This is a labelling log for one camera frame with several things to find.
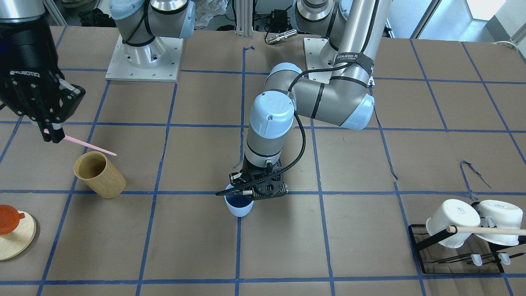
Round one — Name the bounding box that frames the black wire mug rack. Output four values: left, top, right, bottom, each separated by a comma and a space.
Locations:
408, 224, 525, 275

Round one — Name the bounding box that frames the white mug outer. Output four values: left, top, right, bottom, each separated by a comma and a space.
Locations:
476, 200, 524, 247

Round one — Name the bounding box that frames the aluminium frame post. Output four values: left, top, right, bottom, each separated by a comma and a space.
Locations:
232, 0, 255, 39

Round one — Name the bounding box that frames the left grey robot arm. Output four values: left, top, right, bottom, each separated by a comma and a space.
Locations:
217, 0, 392, 201

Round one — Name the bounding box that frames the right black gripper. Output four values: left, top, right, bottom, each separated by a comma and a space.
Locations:
1, 68, 86, 143

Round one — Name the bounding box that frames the white mug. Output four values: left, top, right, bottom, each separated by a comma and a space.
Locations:
476, 200, 524, 247
426, 199, 480, 236

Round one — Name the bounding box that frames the pink chopstick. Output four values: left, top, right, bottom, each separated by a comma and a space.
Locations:
63, 135, 117, 157

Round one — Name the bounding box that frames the white mug inner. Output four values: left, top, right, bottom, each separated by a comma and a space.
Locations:
426, 199, 480, 236

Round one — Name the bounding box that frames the orange silicone funnel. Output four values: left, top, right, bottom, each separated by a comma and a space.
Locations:
0, 205, 25, 236

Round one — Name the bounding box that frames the blue plastic cup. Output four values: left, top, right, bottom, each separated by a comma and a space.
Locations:
225, 195, 254, 217

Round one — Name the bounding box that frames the round wooden stand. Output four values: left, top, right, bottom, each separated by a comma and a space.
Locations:
0, 210, 37, 261

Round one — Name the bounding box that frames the bamboo cylinder holder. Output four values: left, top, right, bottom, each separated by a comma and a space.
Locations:
74, 151, 126, 199

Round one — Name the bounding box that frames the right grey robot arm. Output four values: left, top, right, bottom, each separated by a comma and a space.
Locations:
0, 0, 86, 143

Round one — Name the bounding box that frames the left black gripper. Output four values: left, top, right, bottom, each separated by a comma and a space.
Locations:
215, 160, 288, 201

